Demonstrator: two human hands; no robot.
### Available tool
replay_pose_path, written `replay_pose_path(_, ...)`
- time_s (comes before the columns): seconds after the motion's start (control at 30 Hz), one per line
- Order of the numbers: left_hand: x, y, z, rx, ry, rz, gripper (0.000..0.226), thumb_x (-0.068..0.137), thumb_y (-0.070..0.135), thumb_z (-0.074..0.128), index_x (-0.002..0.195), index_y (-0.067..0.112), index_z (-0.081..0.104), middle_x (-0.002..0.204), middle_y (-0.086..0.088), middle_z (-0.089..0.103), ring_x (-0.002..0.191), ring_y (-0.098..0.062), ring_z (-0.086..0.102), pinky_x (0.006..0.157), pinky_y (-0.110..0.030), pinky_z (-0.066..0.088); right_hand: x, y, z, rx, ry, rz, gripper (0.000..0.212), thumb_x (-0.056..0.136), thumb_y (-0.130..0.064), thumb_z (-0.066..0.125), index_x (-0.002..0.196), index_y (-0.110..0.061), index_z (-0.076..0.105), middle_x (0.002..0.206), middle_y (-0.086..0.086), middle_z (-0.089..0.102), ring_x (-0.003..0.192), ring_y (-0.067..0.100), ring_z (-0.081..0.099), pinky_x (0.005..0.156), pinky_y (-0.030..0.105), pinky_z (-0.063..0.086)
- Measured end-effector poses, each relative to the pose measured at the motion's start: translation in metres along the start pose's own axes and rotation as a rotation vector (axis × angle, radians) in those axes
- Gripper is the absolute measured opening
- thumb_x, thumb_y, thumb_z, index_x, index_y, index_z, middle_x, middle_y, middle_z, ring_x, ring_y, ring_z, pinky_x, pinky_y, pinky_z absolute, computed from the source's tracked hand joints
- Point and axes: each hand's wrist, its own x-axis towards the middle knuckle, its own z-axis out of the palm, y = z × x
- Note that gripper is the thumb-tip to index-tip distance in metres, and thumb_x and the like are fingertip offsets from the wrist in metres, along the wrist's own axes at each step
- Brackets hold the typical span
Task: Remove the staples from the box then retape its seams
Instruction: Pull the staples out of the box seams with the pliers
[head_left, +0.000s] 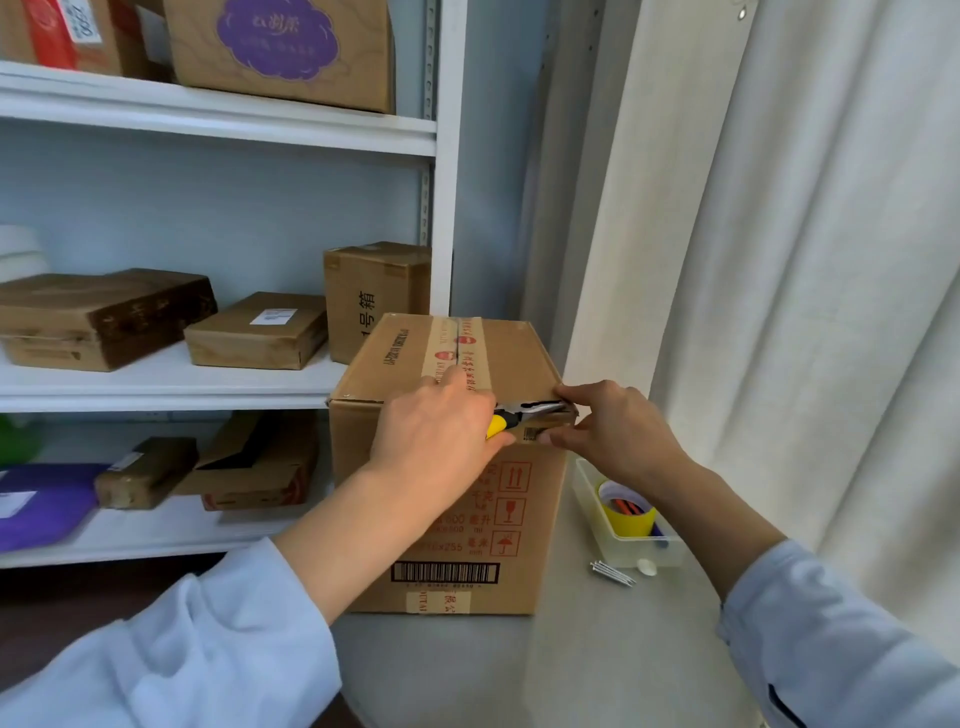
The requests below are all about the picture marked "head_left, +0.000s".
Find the white foam box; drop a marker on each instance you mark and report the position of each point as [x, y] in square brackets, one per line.
[19, 251]

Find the person's left forearm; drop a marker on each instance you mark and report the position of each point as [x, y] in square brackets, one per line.
[165, 637]

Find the green object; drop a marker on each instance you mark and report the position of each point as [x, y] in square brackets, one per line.
[15, 442]

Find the dark brown flat box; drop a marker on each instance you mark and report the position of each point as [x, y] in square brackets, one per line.
[90, 319]

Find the upright small cardboard box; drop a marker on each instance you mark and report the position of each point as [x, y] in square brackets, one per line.
[375, 277]

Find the box with red tape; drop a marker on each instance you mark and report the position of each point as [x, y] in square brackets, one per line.
[105, 45]

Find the yellow tape roll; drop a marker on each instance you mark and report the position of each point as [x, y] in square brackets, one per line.
[630, 525]

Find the flat brown box white label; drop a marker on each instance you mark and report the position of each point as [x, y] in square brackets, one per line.
[247, 345]

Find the person's right forearm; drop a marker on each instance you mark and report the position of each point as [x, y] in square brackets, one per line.
[825, 652]

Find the person's left hand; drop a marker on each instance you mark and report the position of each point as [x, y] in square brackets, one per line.
[427, 442]

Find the brown cardboard box red print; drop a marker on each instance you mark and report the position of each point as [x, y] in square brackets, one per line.
[450, 547]

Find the box with purple logo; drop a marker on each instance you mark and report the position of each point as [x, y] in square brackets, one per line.
[360, 75]

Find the clear plastic container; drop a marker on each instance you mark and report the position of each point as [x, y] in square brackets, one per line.
[592, 517]

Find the silver table mount disc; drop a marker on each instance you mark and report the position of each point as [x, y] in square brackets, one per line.
[646, 567]

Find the white curtain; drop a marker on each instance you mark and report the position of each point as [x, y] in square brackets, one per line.
[810, 262]

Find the person's right hand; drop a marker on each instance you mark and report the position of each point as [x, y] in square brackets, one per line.
[622, 442]

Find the orange thread snips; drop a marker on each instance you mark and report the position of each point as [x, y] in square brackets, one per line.
[631, 508]

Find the white metal shelf unit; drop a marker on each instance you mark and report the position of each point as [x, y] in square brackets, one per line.
[225, 120]

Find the small taped brown parcel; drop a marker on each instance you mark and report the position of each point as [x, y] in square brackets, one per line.
[142, 476]

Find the open cardboard box red print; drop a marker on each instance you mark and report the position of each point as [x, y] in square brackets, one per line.
[262, 480]

